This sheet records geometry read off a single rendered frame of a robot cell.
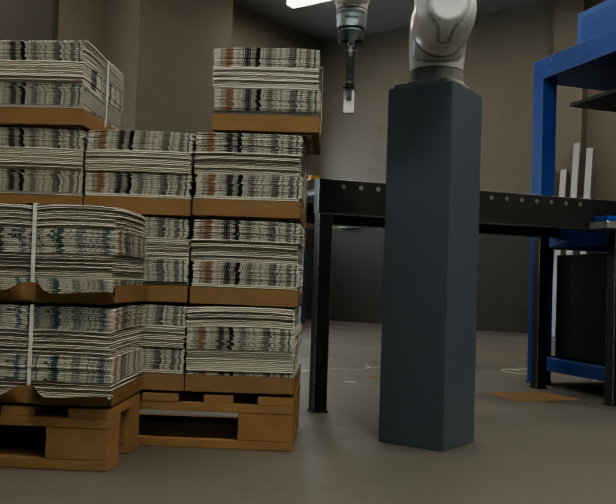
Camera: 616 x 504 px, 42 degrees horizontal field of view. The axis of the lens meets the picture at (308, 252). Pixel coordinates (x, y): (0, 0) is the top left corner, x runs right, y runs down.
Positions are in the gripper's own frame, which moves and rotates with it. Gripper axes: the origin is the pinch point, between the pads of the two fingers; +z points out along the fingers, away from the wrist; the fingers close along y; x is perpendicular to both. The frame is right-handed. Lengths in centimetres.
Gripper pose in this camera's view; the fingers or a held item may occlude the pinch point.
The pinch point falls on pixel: (348, 101)
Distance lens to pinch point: 236.1
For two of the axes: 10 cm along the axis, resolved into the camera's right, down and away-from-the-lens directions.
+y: -0.4, -0.4, -10.0
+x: 10.0, 0.3, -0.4
